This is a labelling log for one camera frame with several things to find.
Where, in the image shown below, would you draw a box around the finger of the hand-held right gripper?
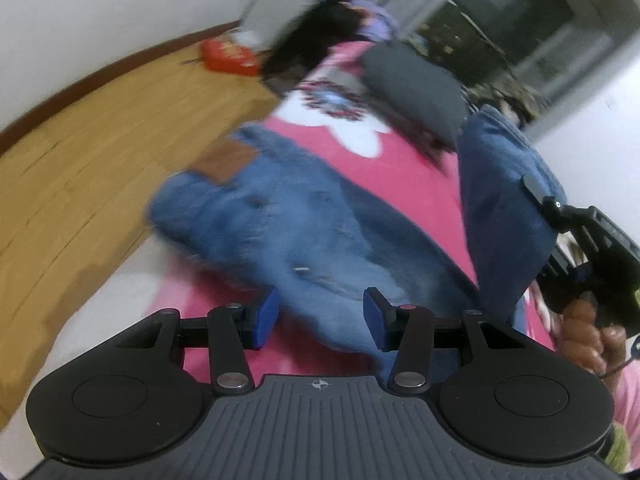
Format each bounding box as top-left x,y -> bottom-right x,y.
522,174 -> 569,232

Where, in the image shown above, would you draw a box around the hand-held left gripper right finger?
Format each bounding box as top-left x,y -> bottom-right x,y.
362,286 -> 532,395

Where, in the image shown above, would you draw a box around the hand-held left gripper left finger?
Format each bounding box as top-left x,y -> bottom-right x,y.
116,286 -> 283,395

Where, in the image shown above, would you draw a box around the dark blue fleece garment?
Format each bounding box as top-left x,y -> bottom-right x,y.
456,104 -> 570,336

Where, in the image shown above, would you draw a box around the blue denim jeans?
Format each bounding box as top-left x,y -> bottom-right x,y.
147,124 -> 483,386

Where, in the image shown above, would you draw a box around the person's right hand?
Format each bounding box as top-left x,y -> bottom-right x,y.
555,292 -> 629,377

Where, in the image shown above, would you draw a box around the pink floral blanket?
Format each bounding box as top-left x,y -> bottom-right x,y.
165,40 -> 640,431

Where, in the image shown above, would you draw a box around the white bed mattress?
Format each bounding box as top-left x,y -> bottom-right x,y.
0,237 -> 201,476

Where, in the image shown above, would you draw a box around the grey folded garment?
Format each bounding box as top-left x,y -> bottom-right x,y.
361,41 -> 471,148

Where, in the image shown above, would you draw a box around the glass balcony door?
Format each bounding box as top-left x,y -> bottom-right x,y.
415,0 -> 626,106

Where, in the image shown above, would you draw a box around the purple garment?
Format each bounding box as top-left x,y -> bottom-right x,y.
345,0 -> 401,43

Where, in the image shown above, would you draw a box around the red bag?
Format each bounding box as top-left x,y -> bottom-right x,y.
199,37 -> 262,77

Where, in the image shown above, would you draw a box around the black garment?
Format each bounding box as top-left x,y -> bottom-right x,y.
260,0 -> 366,96

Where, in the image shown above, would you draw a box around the grey cardboard box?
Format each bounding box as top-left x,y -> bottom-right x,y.
240,0 -> 321,51

